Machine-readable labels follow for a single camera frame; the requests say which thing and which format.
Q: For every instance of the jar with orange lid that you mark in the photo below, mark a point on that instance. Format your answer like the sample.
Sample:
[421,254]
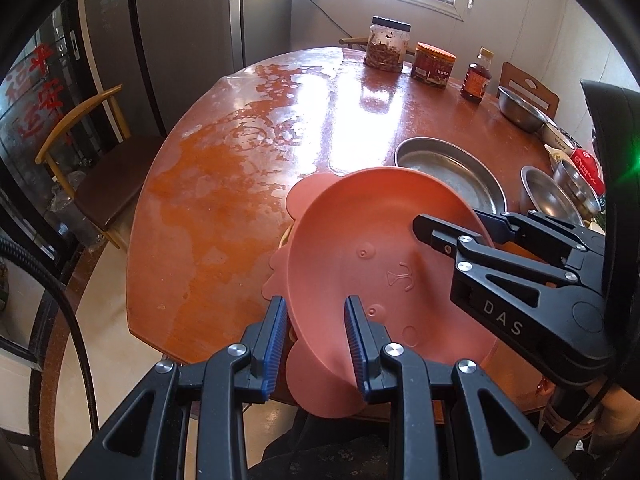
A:
[432,65]

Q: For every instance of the dark glass door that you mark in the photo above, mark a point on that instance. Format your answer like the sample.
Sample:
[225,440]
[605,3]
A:
[45,110]

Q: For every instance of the brown sauce bottle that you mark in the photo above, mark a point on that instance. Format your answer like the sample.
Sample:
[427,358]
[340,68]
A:
[477,80]

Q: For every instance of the pink animal-shaped plate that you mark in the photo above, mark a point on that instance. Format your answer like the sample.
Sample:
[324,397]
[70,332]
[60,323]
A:
[307,195]
[370,225]

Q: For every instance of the person's dark clothing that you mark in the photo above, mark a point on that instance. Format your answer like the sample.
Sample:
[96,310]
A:
[325,450]

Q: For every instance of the white bowl with food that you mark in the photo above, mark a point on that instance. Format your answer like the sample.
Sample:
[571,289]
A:
[557,137]

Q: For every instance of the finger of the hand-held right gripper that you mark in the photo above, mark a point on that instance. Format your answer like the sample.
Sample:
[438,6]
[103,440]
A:
[500,305]
[560,237]

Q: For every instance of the wooden chair with brown seat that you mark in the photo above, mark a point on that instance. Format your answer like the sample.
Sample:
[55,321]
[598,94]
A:
[110,180]

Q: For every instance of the small steel bowl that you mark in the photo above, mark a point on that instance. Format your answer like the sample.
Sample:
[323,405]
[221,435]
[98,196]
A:
[580,185]
[545,197]

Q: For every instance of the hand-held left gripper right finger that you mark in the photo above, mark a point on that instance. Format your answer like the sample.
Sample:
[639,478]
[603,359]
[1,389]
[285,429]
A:
[356,347]

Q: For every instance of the red snack packet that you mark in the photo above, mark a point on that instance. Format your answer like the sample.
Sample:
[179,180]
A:
[587,167]

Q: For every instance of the large steel bowl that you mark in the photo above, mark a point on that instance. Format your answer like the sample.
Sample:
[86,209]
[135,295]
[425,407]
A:
[522,107]

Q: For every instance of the steel refrigerator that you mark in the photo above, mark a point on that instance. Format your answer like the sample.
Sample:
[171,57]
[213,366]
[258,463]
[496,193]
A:
[200,25]

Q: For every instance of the round steel tray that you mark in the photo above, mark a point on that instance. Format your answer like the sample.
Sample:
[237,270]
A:
[445,170]

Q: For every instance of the wooden chair with slotted back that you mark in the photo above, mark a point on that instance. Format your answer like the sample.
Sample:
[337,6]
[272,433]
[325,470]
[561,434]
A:
[535,82]

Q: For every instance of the clear jar with black lid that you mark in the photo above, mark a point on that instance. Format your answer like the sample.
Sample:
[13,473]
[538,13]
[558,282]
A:
[387,45]

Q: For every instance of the person's right forearm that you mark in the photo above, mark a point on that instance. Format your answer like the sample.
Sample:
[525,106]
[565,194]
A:
[620,420]

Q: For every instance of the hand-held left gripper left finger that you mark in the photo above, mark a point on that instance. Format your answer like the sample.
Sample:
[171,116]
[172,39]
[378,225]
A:
[272,347]

